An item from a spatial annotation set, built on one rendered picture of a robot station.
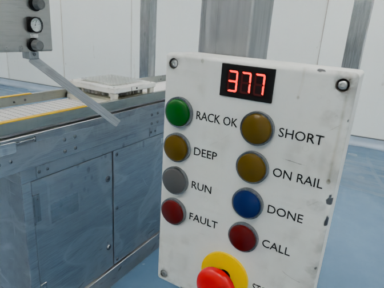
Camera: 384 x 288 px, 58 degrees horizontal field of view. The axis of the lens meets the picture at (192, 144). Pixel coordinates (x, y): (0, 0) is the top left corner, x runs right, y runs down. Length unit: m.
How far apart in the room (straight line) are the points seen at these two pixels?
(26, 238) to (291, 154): 1.00
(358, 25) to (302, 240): 1.19
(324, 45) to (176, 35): 1.75
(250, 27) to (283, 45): 3.73
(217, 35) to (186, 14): 4.07
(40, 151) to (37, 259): 0.38
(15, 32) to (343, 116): 0.79
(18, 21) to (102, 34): 4.18
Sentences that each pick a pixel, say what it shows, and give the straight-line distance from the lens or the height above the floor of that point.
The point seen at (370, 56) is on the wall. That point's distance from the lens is 4.04.
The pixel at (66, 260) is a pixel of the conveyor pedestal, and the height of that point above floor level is 0.28.
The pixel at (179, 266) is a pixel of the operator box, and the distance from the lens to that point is 0.41.
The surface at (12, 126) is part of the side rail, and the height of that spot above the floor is 0.83.
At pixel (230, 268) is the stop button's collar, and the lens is 0.37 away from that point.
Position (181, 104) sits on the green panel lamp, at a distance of 0.33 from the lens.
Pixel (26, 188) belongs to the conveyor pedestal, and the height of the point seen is 0.62.
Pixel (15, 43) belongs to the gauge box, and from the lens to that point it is 0.94.
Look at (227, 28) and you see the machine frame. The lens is 0.37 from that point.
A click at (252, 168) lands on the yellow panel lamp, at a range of 0.31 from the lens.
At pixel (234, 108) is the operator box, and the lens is 0.31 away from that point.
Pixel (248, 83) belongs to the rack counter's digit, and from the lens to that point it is 0.30.
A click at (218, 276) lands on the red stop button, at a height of 0.88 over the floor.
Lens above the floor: 1.10
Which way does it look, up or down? 19 degrees down
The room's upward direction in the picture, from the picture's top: 4 degrees clockwise
